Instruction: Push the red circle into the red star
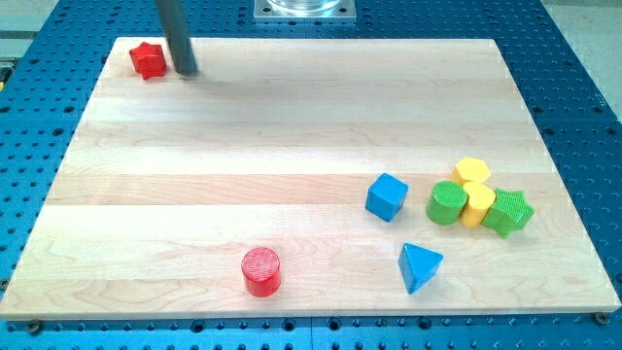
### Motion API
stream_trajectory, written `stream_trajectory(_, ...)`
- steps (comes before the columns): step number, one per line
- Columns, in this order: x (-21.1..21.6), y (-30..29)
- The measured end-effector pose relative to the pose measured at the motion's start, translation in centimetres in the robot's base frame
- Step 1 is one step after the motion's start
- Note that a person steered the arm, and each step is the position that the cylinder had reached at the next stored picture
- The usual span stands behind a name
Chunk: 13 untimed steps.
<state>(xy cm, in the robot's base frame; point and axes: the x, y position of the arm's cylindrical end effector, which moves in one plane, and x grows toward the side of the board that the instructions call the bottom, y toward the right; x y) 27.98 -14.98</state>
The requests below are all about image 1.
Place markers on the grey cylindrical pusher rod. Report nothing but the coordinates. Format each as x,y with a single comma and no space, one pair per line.
175,28

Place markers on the yellow heart block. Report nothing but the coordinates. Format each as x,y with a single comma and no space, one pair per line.
480,198

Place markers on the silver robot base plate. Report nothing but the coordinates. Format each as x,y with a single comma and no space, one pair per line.
304,10

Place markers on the blue triangle block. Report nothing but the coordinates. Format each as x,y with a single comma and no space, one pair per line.
418,266

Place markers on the red star block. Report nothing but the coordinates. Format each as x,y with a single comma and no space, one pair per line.
148,60

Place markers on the yellow hexagon block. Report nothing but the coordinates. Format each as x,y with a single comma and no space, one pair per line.
470,169

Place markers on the wooden board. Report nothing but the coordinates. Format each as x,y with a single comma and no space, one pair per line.
168,183

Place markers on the green star block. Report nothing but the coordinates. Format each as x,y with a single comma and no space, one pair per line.
509,212

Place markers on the green cylinder block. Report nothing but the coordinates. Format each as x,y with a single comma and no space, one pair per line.
446,202

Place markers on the red cylinder block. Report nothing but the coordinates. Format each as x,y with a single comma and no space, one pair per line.
261,270

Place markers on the blue perforated table plate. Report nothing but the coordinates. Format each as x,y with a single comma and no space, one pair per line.
70,42

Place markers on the blue cube block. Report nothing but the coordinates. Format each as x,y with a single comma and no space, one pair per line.
385,197

